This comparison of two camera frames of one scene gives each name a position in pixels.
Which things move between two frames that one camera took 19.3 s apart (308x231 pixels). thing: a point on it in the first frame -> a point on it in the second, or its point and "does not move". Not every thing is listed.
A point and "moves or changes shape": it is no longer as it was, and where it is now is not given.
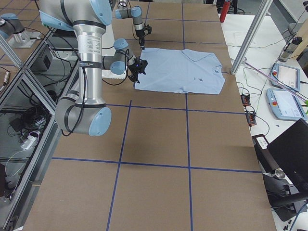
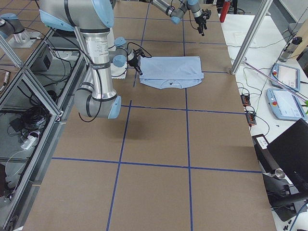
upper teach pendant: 288,76 does not move
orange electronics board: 245,99 does not move
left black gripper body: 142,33 -> 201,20
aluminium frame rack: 32,97 does not move
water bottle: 290,48 does not move
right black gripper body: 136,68 -> 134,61
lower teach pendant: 286,105 does not move
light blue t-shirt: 174,70 moves or changes shape
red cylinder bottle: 224,10 does not move
